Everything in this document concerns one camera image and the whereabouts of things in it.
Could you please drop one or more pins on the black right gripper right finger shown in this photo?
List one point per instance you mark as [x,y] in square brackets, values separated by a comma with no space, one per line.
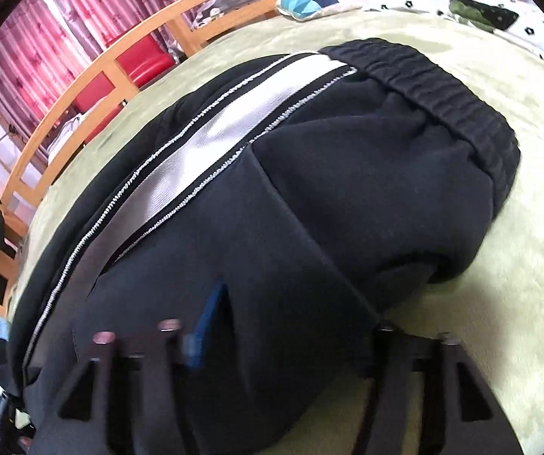
[460,413]

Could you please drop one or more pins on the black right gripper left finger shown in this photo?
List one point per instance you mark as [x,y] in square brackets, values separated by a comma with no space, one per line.
[129,395]

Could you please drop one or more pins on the wooden bed frame rail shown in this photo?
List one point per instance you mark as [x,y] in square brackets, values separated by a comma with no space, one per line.
[243,35]

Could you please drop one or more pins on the blue geometric cushion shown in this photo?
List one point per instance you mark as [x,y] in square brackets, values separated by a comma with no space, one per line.
[303,10]

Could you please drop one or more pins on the green fuzzy bed blanket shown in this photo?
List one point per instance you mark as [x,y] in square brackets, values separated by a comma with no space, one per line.
[495,308]

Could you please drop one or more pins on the black pants with white stripe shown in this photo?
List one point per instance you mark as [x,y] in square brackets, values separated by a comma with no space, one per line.
[322,188]

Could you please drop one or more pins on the red pink curtain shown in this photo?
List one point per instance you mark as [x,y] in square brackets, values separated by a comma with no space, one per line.
[46,44]

